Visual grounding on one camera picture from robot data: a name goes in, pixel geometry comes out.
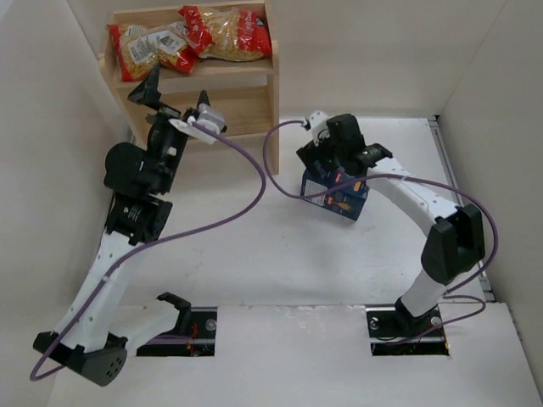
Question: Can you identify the red pasta bag label side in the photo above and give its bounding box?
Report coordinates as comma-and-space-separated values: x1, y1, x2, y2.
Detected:
108, 21, 198, 82

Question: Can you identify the blue Barilla pasta box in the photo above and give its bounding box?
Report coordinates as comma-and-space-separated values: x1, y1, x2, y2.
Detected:
300, 167, 370, 221

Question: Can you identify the red pasta bag front side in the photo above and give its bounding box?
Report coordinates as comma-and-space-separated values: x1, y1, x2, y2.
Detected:
178, 5, 272, 62

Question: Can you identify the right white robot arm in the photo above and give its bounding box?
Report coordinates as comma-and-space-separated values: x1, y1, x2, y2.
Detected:
297, 111, 485, 332

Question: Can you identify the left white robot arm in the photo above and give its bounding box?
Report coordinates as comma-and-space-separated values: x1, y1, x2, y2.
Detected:
33, 65, 196, 387

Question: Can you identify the wooden two-tier shelf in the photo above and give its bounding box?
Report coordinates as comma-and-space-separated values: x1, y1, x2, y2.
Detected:
97, 0, 281, 177

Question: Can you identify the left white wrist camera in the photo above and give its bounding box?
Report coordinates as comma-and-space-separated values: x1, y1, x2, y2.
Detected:
168, 103, 227, 145

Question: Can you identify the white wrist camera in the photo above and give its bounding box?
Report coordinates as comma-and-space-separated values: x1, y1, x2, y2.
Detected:
168, 103, 227, 145
302, 110, 330, 145

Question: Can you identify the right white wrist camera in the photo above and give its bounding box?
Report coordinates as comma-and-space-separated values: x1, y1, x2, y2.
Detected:
302, 110, 330, 145

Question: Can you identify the left aluminium rail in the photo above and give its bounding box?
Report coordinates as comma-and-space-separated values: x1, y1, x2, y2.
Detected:
82, 126, 137, 306

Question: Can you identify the aluminium rail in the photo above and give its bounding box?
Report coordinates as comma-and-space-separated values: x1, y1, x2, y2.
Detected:
428, 115, 495, 303
82, 126, 137, 306

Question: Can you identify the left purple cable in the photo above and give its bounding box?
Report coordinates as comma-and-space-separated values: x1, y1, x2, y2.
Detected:
28, 120, 267, 382

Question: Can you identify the purple cable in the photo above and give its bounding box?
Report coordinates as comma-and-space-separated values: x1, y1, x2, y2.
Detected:
28, 120, 267, 382
262, 119, 500, 345

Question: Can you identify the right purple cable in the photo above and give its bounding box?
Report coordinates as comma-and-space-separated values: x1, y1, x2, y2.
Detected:
262, 119, 500, 345

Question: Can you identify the right aluminium rail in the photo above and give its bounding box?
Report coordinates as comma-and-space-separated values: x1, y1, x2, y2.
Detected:
428, 115, 495, 303

